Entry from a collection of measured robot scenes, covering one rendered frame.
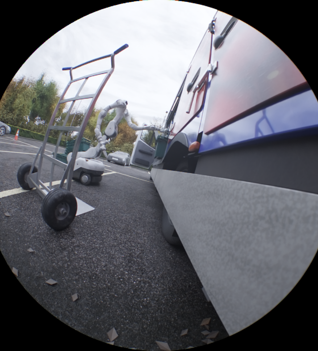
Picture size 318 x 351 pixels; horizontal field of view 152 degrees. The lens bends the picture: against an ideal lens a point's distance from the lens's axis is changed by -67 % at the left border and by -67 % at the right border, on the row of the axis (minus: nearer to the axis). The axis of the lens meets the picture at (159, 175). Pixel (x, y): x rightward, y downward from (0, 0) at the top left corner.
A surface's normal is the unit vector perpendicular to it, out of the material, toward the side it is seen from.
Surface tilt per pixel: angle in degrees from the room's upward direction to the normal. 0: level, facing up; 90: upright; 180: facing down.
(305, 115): 90
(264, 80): 90
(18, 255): 0
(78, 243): 0
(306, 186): 90
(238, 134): 90
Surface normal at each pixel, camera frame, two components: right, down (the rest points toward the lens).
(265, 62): -0.96, -0.27
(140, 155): 0.56, 0.16
